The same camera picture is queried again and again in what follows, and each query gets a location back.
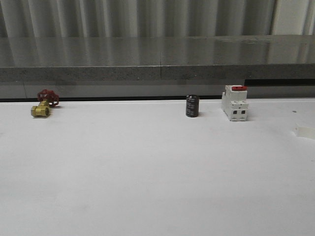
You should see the white half pipe clamp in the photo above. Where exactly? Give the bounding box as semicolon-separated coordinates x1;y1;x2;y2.
294;124;315;140

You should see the black cylindrical capacitor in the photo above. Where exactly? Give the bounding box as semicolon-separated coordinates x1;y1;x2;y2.
186;94;199;118

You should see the grey stone ledge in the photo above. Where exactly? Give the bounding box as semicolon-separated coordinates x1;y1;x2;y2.
0;35;315;85

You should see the brass valve red handwheel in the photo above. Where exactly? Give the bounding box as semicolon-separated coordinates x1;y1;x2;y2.
31;89;59;117

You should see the white circuit breaker red switch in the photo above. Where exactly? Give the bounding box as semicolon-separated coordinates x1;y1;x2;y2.
221;85;249;121

